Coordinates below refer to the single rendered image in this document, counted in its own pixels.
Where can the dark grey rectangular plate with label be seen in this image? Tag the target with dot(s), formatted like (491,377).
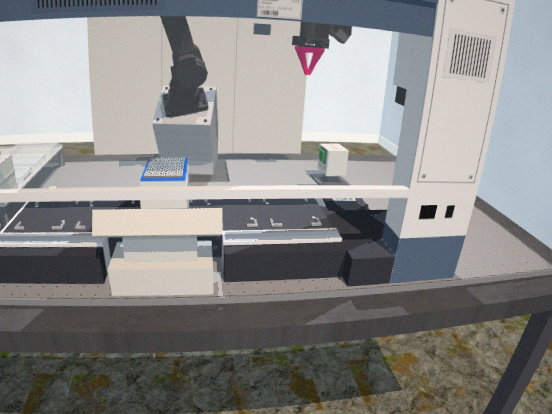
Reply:
(345,204)

